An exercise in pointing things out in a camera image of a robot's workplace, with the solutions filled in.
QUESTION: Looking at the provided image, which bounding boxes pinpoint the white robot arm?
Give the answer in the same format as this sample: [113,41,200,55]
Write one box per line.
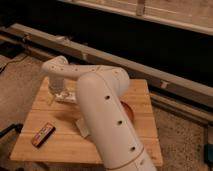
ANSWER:
[42,56,157,171]

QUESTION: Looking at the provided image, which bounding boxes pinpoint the white rectangular sponge block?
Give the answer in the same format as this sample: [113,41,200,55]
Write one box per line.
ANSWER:
[76,118,90,138]

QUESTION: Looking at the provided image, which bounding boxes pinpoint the black colourful candy bar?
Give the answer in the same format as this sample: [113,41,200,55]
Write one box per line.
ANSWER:
[31,123,56,148]

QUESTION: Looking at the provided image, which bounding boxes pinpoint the black cable on floor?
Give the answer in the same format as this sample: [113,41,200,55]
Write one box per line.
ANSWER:
[0,53,29,75]

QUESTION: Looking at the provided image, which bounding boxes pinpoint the grey metal floor rail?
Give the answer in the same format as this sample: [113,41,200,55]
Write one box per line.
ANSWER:
[0,24,213,124]

